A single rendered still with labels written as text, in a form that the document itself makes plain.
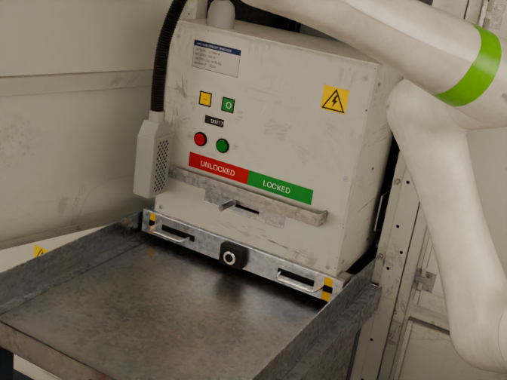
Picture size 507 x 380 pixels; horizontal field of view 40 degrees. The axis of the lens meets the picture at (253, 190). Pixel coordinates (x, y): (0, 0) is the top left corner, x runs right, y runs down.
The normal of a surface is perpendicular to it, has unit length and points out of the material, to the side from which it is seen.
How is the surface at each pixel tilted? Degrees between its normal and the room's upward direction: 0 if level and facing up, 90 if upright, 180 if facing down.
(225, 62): 90
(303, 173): 90
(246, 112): 90
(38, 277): 90
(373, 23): 103
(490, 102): 120
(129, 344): 0
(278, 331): 0
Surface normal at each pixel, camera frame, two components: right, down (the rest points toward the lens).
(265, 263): -0.48, 0.25
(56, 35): 0.71, 0.34
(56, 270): 0.87, 0.29
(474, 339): -0.85, 0.05
